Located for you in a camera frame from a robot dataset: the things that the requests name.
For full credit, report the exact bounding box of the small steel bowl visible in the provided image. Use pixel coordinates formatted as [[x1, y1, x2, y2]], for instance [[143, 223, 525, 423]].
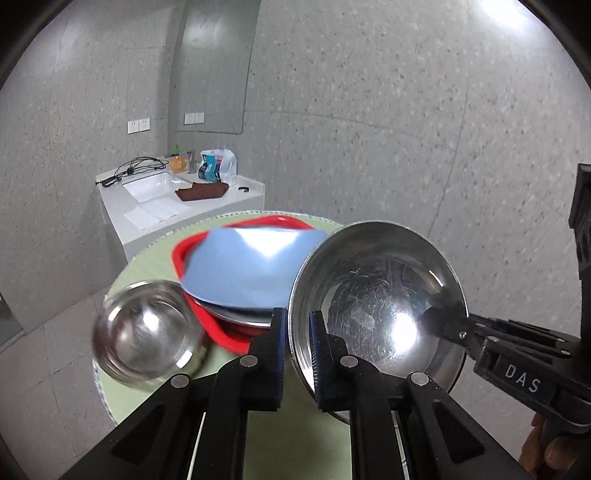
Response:
[[91, 279, 206, 384]]

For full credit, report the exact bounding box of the white sink counter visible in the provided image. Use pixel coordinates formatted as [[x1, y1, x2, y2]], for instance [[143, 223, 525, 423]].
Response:
[[95, 162, 266, 267]]

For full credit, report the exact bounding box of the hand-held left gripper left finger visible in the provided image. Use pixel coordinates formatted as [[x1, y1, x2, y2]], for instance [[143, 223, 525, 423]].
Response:
[[60, 308, 287, 480]]

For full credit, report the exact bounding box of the red plastic basket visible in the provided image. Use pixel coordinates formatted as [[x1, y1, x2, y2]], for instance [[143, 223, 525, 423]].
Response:
[[171, 214, 315, 356]]

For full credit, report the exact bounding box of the large steel bowl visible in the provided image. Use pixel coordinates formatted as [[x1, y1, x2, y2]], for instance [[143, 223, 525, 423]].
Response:
[[287, 220, 470, 424]]

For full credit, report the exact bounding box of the steel plate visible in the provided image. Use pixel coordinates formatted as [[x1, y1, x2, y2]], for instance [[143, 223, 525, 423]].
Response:
[[194, 298, 274, 327]]

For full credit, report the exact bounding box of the white towel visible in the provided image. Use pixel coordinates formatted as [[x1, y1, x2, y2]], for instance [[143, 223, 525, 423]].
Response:
[[123, 199, 194, 230]]

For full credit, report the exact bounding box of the brown cloth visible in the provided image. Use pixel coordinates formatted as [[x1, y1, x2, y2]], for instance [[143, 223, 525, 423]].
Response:
[[174, 181, 230, 203]]

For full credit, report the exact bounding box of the black cable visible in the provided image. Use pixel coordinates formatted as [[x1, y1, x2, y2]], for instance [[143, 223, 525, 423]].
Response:
[[95, 156, 168, 187]]

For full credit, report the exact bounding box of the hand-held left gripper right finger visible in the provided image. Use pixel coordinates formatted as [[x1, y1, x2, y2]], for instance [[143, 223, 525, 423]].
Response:
[[310, 310, 532, 480]]

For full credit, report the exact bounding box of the white sink basin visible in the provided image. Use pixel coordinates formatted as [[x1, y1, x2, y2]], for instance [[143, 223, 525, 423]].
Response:
[[122, 172, 193, 203]]

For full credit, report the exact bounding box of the wall mirror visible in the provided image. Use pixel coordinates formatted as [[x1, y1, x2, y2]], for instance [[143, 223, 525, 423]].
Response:
[[174, 0, 262, 136]]

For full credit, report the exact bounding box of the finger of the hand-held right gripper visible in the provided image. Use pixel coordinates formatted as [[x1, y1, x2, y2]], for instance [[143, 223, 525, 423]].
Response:
[[421, 305, 497, 358]]

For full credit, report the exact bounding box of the blue white plastic bag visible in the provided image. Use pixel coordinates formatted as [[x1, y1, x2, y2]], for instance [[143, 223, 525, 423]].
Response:
[[198, 148, 238, 184]]

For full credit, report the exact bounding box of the blue plate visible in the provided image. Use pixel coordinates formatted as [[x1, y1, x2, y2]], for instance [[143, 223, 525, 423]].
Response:
[[181, 228, 330, 313]]

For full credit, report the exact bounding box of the person's right hand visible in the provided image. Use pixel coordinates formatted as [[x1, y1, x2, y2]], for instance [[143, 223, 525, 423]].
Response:
[[522, 412, 580, 480]]

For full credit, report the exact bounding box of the round green table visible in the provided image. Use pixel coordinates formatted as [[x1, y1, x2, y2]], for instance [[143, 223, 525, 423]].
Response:
[[91, 210, 419, 480]]

